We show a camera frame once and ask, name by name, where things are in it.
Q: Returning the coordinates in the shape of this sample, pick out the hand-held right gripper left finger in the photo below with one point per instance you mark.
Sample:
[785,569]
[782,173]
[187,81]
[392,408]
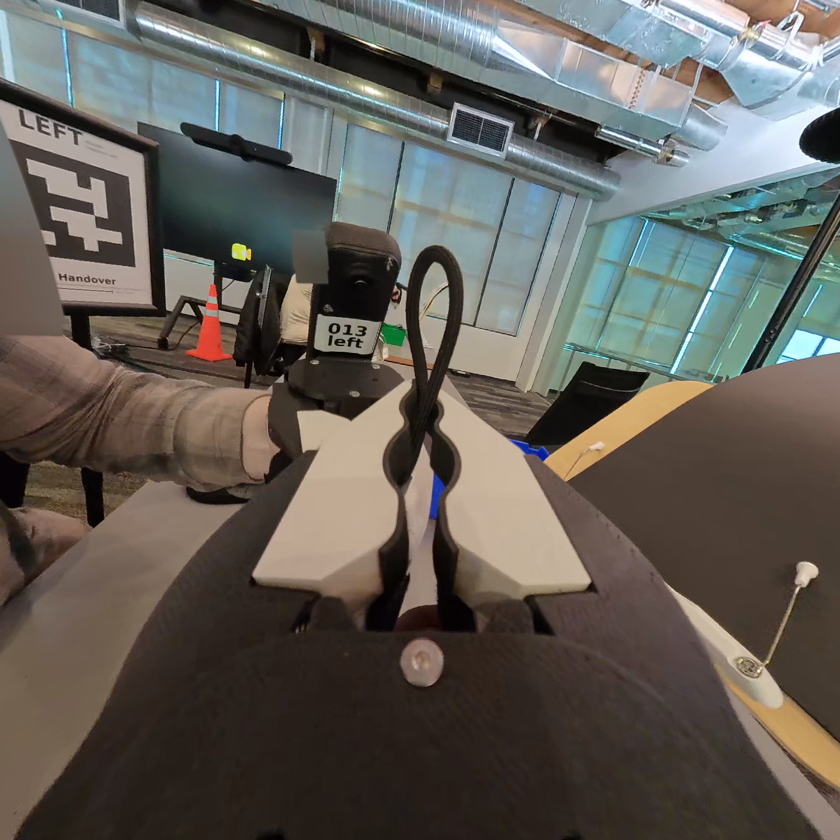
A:
[322,525]

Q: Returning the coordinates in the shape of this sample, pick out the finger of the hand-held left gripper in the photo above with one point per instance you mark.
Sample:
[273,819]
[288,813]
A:
[319,428]

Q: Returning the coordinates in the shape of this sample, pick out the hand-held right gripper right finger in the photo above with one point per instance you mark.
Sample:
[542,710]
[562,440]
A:
[519,525]

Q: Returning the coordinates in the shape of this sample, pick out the person's left forearm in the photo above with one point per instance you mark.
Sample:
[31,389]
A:
[118,414]

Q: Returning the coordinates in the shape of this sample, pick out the person's left hand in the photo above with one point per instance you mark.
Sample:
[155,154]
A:
[260,433]

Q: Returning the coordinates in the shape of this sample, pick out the green box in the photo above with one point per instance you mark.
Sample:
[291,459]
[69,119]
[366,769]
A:
[394,336]

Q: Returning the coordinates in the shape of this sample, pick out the black hanging jacket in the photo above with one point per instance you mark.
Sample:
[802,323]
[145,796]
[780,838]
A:
[256,322]

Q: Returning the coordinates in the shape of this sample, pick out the large black screen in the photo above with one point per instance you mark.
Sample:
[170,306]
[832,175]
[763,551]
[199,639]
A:
[250,197]

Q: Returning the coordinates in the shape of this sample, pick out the black office chair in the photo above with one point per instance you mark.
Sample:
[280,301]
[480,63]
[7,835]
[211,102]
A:
[584,400]

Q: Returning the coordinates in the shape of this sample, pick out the orange traffic cone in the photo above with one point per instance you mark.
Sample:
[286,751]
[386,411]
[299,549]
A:
[210,335]

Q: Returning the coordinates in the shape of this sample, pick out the white vent grille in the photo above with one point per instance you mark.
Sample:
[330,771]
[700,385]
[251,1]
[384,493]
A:
[481,130]

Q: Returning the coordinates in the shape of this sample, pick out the black wood-rimmed board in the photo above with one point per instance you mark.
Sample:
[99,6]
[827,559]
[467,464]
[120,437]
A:
[735,486]

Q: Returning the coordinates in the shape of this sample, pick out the black pole stand with disc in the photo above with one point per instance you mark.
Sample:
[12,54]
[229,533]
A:
[801,263]

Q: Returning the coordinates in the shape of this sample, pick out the white board rail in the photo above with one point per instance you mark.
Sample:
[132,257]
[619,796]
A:
[729,650]

